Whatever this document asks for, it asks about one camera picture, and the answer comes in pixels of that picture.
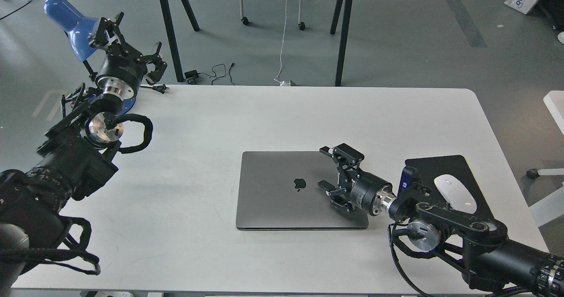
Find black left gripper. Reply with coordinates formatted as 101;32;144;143
88;12;168;100

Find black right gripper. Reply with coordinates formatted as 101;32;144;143
318;144;393;216

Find grey laptop computer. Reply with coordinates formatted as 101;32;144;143
236;151;368;230

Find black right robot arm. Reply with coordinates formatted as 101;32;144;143
318;144;563;297

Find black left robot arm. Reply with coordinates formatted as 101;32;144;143
0;12;167;297

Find black power plug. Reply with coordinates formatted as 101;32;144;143
139;84;170;94

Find blue desk lamp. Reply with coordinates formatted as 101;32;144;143
44;0;143;115

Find black mouse pad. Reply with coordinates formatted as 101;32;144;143
404;155;494;219

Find white rolling cart legs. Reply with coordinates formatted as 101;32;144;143
238;0;315;31

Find white computer mouse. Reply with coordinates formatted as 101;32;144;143
434;174;477;214

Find white side table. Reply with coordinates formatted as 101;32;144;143
526;90;564;227

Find black metal table frame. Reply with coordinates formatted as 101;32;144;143
149;0;368;87

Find black power adapter cable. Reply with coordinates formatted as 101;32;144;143
184;62;236;86

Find white charging cable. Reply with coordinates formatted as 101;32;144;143
273;0;292;87

